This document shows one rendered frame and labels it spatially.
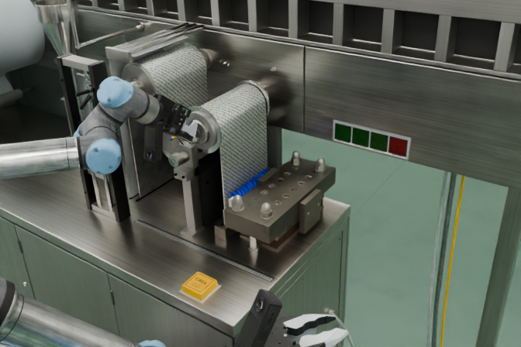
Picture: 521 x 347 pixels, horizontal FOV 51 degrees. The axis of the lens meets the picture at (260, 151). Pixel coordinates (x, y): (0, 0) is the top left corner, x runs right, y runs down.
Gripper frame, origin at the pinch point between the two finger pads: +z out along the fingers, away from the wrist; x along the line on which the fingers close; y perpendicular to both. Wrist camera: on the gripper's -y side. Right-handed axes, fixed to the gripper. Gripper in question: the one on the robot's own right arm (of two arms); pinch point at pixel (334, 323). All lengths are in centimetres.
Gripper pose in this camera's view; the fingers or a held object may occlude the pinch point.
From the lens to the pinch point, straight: 99.0
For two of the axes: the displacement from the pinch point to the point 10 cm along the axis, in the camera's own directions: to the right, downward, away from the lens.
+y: 0.8, 9.4, 3.5
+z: 9.3, -2.0, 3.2
